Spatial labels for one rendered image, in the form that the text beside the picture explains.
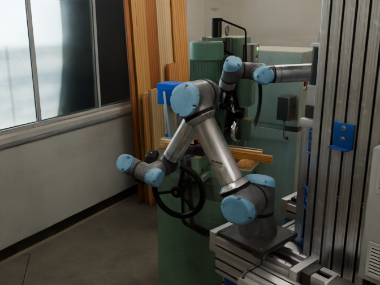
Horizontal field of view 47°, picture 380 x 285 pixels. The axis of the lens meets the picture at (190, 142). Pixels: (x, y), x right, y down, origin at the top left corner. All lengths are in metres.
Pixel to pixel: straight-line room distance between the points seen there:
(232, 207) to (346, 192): 0.41
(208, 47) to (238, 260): 1.04
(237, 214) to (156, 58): 2.69
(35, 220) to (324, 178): 2.33
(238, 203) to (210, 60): 0.94
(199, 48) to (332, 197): 1.00
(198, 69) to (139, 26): 1.64
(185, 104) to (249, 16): 3.25
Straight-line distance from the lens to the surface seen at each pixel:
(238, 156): 2.33
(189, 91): 1.50
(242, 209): 1.51
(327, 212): 1.70
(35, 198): 3.39
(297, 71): 1.89
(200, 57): 2.22
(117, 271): 3.08
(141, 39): 3.81
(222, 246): 1.83
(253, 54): 2.50
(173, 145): 1.78
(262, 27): 4.64
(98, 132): 3.70
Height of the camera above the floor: 1.62
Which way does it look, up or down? 16 degrees down
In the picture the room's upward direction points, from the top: straight up
